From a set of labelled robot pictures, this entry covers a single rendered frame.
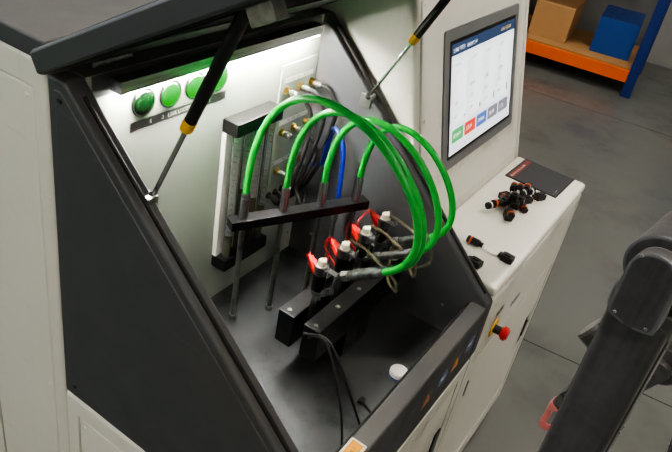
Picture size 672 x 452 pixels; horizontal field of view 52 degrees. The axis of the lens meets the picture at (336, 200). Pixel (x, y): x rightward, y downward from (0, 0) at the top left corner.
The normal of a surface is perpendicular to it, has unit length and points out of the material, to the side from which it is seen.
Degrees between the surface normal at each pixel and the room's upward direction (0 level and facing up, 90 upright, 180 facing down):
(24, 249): 90
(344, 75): 90
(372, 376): 0
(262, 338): 0
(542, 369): 0
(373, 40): 90
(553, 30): 90
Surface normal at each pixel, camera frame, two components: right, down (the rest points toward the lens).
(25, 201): -0.56, 0.36
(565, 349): 0.16, -0.84
